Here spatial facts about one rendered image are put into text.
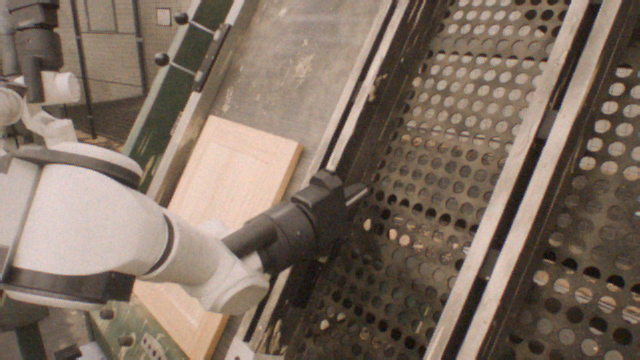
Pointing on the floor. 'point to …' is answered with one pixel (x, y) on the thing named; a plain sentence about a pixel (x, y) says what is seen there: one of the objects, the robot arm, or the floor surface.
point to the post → (30, 342)
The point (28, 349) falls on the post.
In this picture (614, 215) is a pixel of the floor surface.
